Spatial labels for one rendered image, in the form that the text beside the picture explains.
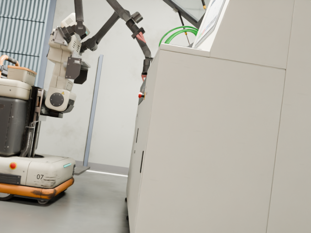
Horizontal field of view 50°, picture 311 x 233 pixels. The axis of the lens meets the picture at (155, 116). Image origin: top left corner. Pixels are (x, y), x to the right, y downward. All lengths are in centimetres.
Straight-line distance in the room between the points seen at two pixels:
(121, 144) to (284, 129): 302
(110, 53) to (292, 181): 331
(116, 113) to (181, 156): 296
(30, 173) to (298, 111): 167
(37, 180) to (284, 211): 153
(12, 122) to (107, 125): 209
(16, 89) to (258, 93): 161
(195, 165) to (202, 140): 11
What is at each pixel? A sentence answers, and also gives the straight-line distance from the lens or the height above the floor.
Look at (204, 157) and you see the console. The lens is 147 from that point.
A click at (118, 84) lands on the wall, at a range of 439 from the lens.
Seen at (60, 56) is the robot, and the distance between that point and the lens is 260.
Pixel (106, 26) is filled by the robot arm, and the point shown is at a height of 140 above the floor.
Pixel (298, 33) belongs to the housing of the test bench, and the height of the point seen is 112.
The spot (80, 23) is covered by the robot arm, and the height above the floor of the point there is 126.
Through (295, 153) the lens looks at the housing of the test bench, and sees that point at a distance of 163.
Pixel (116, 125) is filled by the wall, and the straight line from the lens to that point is 435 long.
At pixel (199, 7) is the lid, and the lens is 274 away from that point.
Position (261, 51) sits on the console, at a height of 102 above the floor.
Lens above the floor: 60
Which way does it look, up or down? 2 degrees up
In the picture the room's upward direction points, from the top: 8 degrees clockwise
